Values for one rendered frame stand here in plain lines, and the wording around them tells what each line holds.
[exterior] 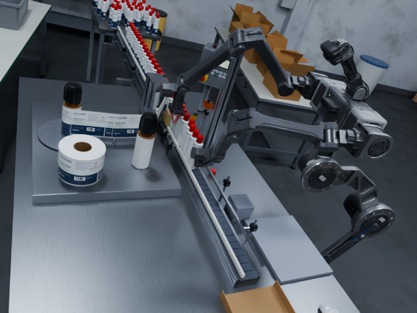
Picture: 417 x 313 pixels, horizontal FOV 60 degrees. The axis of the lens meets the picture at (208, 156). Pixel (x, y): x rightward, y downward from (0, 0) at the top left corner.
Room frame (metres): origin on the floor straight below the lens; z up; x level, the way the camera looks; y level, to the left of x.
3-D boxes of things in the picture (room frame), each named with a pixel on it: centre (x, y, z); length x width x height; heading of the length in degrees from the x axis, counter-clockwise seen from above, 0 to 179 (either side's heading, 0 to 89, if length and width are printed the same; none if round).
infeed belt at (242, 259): (1.69, 0.12, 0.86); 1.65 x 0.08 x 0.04; 32
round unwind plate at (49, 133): (1.52, 0.73, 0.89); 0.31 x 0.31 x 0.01
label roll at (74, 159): (1.27, 0.55, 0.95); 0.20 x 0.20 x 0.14
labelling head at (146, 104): (2.00, 0.43, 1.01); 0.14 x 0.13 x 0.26; 32
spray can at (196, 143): (1.60, 0.07, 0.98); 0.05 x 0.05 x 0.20
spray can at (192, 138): (1.64, 0.10, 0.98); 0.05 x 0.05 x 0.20
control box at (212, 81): (1.83, 0.11, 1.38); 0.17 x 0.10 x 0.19; 87
